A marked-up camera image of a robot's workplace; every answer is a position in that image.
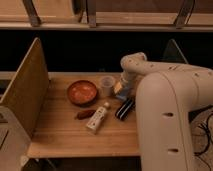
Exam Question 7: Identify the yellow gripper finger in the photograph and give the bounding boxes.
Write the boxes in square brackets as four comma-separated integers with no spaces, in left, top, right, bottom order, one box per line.
[113,82,123,94]

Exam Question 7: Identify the blue-white sponge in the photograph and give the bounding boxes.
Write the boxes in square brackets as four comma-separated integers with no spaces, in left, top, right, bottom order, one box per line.
[115,86,131,101]

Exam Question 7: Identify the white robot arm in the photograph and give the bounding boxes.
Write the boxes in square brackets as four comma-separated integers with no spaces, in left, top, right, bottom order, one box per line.
[114,52,213,171]

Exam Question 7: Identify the white ceramic cup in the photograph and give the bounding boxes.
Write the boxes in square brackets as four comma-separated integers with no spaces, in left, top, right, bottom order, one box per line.
[100,76,115,97]

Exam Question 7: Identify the orange-brown bowl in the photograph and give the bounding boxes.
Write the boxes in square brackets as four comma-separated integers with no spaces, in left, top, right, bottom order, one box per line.
[67,80,98,106]

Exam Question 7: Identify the white tube bottle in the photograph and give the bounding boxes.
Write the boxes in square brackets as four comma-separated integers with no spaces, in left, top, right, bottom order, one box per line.
[86,102,110,133]

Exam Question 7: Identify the right dark side panel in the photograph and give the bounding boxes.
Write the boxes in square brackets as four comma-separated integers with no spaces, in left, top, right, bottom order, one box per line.
[162,39,188,64]

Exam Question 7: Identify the left wooden side panel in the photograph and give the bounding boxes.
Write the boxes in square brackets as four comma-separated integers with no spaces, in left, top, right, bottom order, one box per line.
[0,38,49,139]

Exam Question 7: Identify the wooden shelf with brackets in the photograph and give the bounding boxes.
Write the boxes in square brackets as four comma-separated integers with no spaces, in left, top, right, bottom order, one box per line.
[0,0,213,32]

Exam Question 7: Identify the black floor cables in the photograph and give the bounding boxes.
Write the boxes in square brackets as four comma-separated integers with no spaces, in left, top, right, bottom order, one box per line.
[191,111,213,171]

